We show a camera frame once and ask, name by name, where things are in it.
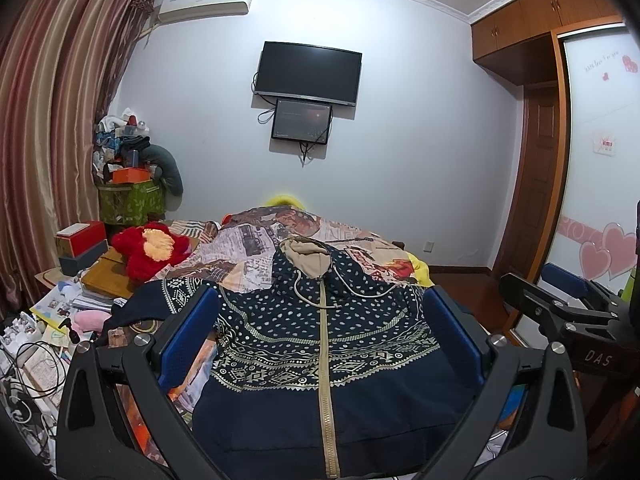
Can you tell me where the navy patterned hooded jacket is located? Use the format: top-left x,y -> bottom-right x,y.
102,236 -> 501,480

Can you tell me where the brown wooden door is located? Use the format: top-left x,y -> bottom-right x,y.
492,82 -> 560,280

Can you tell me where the white sliding wardrobe door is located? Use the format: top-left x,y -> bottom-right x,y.
547,25 -> 639,292

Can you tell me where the wooden bedside table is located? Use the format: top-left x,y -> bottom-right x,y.
36,247 -> 137,299

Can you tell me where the dark grey box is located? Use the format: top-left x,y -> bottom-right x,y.
58,240 -> 108,276

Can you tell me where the red and white box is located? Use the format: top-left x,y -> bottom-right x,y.
54,221 -> 106,258

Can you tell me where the wooden overhead cabinet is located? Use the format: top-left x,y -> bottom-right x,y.
471,0 -> 620,86

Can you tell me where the green patterned storage box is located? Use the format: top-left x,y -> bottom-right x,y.
98,181 -> 165,226

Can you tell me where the newspaper print bed quilt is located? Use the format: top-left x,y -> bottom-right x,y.
117,205 -> 426,426

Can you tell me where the orange box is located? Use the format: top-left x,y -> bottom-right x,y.
112,167 -> 151,184

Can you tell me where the grey green pillow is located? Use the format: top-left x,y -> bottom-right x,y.
141,144 -> 183,197

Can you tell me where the striped brown curtain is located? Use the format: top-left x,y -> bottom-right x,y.
1,0 -> 155,314

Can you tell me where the white air conditioner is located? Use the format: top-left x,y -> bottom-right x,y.
157,0 -> 252,24

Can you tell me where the small black wall monitor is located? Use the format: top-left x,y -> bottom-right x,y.
271,99 -> 333,145

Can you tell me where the black wall television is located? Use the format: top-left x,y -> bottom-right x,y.
255,41 -> 362,106

